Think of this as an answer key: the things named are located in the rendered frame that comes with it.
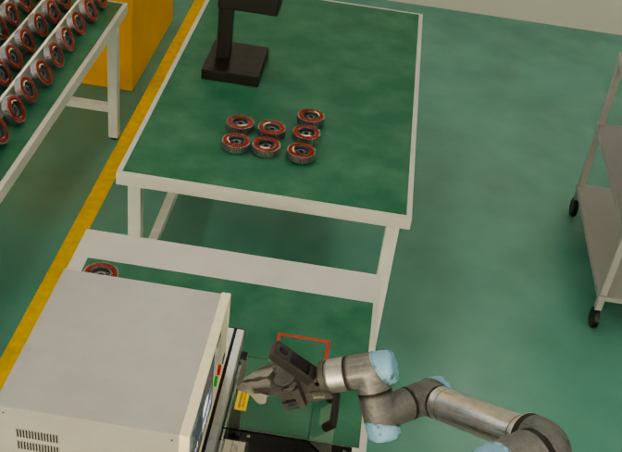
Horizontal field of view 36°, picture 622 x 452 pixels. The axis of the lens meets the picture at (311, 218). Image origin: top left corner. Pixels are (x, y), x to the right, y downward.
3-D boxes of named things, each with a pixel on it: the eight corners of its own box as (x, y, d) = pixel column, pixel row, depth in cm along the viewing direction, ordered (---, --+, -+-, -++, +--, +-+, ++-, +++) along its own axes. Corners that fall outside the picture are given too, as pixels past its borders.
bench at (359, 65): (399, 136, 546) (422, 13, 502) (380, 366, 396) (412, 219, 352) (207, 106, 549) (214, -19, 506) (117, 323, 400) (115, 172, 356)
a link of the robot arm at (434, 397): (598, 419, 181) (429, 361, 222) (557, 437, 176) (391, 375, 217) (602, 476, 184) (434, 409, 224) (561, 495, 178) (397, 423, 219)
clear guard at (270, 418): (339, 388, 245) (342, 370, 241) (329, 461, 225) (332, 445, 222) (211, 367, 246) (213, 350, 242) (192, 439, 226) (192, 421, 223)
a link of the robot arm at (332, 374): (339, 373, 207) (342, 347, 213) (318, 376, 208) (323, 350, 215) (350, 397, 211) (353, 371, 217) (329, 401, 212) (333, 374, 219)
